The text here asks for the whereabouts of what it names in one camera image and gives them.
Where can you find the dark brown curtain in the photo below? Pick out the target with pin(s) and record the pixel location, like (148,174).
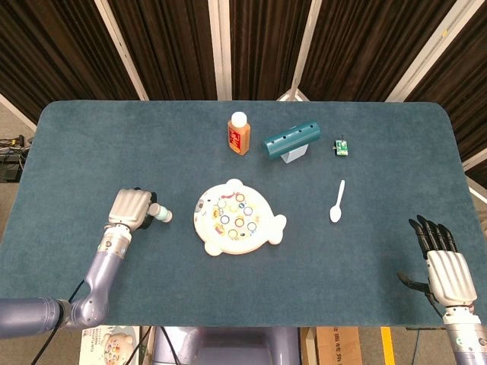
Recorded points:
(171,38)

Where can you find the teal half-cylinder holder with holes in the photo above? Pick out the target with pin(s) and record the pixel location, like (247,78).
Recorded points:
(291,138)

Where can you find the lavender robot torso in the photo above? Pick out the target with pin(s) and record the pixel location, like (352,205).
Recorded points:
(236,346)

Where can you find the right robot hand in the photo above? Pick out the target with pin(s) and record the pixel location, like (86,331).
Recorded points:
(451,275)

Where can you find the white frame post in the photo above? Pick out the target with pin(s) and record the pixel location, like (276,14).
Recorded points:
(17,112)
(304,45)
(121,49)
(220,49)
(426,53)
(475,178)

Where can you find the blue table mat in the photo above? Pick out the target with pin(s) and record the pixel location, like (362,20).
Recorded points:
(152,159)

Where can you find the brown cardboard box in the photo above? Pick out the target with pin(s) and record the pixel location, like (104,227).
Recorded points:
(335,346)

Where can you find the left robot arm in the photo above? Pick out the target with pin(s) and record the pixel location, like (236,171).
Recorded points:
(95,289)

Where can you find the white fish-shaped toy board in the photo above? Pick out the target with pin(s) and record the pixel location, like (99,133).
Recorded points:
(232,222)

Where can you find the white plastic spoon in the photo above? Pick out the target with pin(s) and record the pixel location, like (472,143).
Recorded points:
(336,213)

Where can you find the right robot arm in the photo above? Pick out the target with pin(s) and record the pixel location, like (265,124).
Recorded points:
(468,338)

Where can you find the orange juice bottle white cap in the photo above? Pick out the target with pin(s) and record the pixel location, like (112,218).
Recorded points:
(239,138)

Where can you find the light blue toy rattle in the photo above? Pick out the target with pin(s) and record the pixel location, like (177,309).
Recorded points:
(161,213)

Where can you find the toy box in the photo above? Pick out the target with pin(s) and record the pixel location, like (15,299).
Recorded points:
(110,348)

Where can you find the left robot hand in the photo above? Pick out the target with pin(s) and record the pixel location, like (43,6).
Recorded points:
(127,207)

